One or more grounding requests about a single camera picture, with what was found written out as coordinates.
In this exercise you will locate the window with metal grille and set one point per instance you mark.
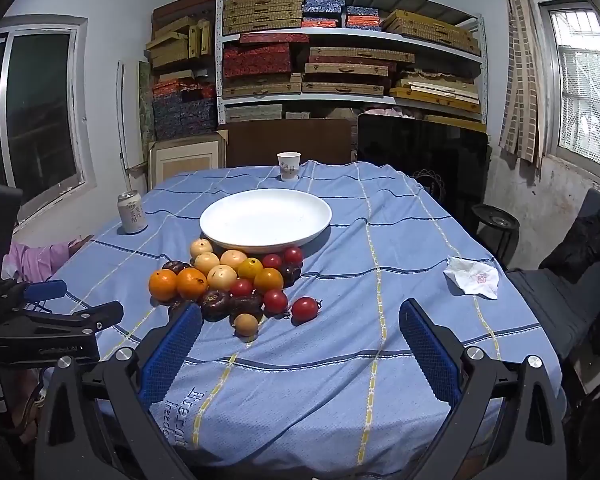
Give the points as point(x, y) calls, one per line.
point(585, 85)

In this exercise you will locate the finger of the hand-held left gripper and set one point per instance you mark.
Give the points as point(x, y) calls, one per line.
point(45, 290)
point(80, 316)

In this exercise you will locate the brown board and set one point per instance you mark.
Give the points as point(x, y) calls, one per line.
point(290, 137)

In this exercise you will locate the blue striped tablecloth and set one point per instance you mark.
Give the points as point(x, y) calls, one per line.
point(330, 360)

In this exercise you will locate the dark purple tomato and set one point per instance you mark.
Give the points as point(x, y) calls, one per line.
point(172, 265)
point(215, 306)
point(248, 305)
point(290, 274)

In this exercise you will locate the white paper cup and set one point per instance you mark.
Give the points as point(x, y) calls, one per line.
point(288, 165)

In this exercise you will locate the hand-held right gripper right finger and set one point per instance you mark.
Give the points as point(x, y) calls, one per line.
point(430, 355)

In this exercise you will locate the black round stool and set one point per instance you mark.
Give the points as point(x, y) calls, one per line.
point(495, 222)

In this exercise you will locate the black clothing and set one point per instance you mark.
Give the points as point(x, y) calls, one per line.
point(590, 240)

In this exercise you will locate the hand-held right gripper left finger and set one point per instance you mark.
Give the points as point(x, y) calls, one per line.
point(172, 355)

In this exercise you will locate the beige checked curtain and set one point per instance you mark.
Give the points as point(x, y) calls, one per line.
point(522, 85)

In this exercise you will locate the black flat panel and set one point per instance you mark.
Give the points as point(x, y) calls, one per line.
point(410, 150)

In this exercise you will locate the pale yellow round fruit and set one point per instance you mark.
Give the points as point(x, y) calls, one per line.
point(222, 276)
point(206, 262)
point(233, 258)
point(201, 247)

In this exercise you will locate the another person's forearm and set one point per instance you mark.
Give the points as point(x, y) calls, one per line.
point(35, 260)

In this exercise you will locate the crumpled white tissue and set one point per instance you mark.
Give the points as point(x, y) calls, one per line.
point(472, 277)

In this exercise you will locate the white framed dark window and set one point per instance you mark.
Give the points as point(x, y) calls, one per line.
point(40, 110)

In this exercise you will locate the shelf of flat boxes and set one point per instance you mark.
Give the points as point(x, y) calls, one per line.
point(260, 60)

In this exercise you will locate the pale wooden picture frame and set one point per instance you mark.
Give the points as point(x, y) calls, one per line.
point(185, 160)

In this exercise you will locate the white beverage can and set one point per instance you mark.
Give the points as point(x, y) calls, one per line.
point(132, 212)

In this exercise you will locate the small tan round fruit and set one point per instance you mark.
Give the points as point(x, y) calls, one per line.
point(245, 323)

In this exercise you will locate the yellow orange tomato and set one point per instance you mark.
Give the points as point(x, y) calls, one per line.
point(250, 267)
point(268, 280)

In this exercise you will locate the orange mandarin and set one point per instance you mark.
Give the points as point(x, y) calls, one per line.
point(162, 284)
point(191, 282)

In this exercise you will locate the white round plate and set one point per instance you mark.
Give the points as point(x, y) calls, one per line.
point(265, 220)

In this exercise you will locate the red cherry tomato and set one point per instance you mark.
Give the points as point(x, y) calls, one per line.
point(275, 301)
point(305, 309)
point(271, 261)
point(293, 255)
point(241, 287)

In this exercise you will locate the white metal shelf rack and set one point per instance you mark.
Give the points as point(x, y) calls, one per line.
point(219, 60)

